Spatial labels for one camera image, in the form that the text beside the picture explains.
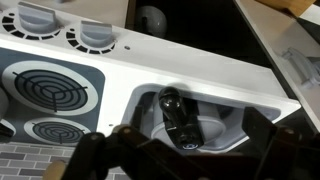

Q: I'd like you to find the grey toy sink basin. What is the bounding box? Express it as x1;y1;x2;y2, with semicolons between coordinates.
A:
121;82;282;155

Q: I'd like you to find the white toy kitchen unit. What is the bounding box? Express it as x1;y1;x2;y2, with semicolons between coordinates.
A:
0;0;303;180

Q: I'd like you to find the grey fridge door with phone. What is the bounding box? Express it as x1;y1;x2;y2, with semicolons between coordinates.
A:
233;0;320;134

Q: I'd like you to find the grey stove knob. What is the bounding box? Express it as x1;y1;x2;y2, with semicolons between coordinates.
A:
79;20;115;50
16;1;57;34

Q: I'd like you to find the grey fridge door handle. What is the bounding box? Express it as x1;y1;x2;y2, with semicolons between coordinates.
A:
281;46;320;90

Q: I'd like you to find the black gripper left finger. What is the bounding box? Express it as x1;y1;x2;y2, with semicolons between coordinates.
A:
61;106;151;180

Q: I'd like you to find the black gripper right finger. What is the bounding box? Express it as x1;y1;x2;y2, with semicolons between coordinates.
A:
242;106;303;180

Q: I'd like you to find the grey rounded plastic object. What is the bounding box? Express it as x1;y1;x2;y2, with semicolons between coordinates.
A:
134;4;168;39

